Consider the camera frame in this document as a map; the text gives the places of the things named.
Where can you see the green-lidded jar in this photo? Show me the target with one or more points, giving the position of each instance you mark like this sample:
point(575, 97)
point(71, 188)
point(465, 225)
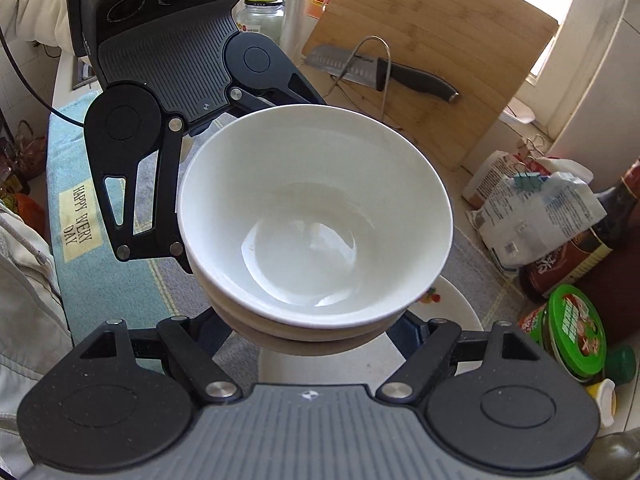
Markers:
point(575, 330)

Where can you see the red and white food bag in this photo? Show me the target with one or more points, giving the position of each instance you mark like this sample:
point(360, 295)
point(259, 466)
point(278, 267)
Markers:
point(492, 170)

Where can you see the bamboo cutting board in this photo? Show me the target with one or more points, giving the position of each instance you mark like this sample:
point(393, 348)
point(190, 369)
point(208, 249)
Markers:
point(450, 25)

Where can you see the grey checked table mat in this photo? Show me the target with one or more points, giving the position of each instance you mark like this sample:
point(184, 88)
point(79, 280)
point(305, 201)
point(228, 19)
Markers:
point(75, 170)

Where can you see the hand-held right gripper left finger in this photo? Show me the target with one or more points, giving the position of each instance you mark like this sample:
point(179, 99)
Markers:
point(205, 337)

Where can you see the blue binder clip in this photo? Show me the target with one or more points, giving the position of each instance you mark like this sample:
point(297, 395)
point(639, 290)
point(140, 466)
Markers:
point(527, 182)

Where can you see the glass jar with yellow lid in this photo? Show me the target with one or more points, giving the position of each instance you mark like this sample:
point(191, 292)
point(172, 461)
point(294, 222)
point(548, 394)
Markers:
point(262, 15)

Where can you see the dark red knife holder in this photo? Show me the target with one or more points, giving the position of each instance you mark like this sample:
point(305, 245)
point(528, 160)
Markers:
point(625, 305)

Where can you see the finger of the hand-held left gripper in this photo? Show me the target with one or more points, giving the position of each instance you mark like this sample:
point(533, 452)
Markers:
point(290, 96)
point(155, 245)

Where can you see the white fruit-print plate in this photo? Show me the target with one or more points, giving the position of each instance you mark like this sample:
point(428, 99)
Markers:
point(450, 310)

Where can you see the white and blue food bag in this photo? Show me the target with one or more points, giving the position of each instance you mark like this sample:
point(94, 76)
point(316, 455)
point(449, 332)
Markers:
point(540, 220)

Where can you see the clear plastic wrap roll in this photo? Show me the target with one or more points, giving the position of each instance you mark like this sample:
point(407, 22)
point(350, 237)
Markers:
point(295, 10)

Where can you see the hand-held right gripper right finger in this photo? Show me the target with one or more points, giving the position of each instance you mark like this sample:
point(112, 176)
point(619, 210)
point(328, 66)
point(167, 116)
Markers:
point(410, 337)

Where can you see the green-capped small bottle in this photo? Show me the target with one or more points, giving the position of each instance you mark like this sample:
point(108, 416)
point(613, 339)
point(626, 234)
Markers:
point(620, 365)

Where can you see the person's light jacket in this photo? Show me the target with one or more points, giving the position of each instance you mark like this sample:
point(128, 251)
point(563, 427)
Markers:
point(25, 310)

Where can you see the dark sauce bottle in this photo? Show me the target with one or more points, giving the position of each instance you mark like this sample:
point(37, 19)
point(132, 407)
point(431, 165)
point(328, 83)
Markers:
point(575, 260)

